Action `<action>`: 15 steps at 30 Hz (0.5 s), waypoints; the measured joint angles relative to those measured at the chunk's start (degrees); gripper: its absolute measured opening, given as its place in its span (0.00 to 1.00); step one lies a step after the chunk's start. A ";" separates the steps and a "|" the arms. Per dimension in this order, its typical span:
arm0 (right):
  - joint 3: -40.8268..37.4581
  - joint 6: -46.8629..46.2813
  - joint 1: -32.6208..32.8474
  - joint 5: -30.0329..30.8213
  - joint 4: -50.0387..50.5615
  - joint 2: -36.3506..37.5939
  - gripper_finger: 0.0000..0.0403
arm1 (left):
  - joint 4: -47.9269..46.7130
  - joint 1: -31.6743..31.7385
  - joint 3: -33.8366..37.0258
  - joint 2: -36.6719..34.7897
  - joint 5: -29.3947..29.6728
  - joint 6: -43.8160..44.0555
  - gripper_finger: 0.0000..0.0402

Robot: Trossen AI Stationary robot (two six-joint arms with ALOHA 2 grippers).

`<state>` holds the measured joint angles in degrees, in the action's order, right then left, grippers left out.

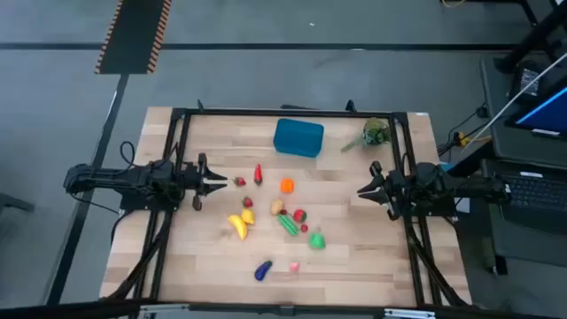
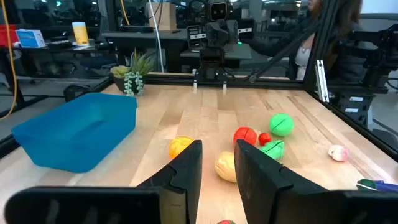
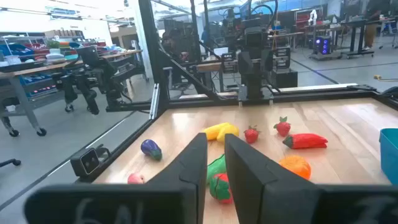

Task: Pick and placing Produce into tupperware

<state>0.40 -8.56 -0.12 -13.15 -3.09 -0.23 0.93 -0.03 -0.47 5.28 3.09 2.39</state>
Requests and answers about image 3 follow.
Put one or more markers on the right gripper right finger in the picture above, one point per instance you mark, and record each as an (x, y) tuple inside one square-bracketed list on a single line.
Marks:
[(264, 193)]

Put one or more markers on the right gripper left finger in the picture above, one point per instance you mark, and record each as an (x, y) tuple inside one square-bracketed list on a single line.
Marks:
[(174, 199)]

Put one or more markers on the orange toy orange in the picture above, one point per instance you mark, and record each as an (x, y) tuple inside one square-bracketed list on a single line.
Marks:
[(297, 166)]

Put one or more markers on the red toy tomato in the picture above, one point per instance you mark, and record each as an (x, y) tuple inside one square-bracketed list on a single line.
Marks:
[(219, 188)]

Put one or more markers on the green toy cucumber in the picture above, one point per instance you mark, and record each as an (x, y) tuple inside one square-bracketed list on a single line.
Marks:
[(216, 168)]

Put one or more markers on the red toy strawberry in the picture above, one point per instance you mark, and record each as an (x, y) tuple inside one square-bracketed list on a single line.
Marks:
[(283, 127), (251, 135)]

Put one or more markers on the red toy chili pepper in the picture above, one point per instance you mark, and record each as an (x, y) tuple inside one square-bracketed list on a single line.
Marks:
[(306, 141)]

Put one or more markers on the yellow toy banana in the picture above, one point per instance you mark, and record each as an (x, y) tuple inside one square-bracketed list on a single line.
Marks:
[(222, 130)]

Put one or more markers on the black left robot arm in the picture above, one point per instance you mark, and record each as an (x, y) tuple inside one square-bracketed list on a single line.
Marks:
[(255, 84)]

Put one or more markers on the blue plastic tupperware container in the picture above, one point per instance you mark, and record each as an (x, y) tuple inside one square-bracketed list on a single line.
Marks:
[(390, 155)]

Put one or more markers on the pink toy peach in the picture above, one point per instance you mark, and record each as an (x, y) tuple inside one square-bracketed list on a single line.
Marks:
[(136, 179)]

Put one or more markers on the black equipment case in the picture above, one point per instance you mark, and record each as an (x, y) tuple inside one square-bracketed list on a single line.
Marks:
[(283, 79)]

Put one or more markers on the purple toy eggplant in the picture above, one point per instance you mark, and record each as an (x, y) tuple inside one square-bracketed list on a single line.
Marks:
[(150, 148)]

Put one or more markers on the white robot figure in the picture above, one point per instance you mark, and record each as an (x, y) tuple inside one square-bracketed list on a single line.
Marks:
[(312, 17)]

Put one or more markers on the computer tower blue lights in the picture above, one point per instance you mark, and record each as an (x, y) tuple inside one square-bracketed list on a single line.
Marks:
[(323, 45)]

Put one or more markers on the black standing desk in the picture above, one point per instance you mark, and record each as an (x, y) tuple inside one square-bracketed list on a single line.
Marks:
[(354, 23)]

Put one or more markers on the person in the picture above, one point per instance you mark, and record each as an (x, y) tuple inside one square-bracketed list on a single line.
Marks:
[(371, 25)]

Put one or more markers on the yellow power plug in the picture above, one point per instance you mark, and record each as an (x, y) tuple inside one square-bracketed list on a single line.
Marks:
[(377, 76)]

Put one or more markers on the black chair base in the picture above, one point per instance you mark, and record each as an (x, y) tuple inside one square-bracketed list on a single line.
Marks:
[(14, 161)]

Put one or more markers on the grey wheeled workbench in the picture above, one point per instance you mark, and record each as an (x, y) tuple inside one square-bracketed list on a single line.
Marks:
[(18, 90)]

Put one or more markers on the small black camera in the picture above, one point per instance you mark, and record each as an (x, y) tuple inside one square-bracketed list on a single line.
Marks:
[(88, 161)]

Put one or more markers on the silver aluminium bracket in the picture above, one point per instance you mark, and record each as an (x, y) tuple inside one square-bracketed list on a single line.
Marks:
[(154, 101)]

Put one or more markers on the black metal table frame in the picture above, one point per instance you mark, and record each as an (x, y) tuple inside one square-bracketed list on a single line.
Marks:
[(155, 62)]

